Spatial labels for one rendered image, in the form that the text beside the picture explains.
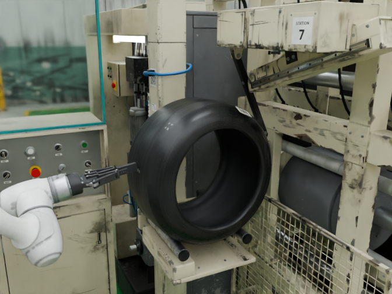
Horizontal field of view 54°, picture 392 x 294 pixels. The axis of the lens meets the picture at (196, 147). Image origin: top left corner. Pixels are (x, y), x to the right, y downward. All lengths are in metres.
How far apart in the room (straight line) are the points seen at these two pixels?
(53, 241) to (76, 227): 0.81
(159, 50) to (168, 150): 0.49
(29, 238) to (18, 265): 0.87
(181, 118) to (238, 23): 0.46
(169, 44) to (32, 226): 0.88
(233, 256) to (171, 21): 0.99
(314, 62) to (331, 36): 0.18
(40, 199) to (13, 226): 0.15
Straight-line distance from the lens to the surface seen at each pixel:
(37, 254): 1.21
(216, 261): 1.64
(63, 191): 1.32
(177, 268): 1.50
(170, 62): 1.64
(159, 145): 1.31
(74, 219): 2.00
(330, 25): 1.26
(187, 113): 1.35
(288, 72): 1.53
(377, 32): 1.26
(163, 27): 1.63
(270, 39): 1.39
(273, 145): 1.93
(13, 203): 1.31
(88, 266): 2.14
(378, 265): 1.39
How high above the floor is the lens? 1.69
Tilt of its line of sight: 16 degrees down
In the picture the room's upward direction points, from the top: straight up
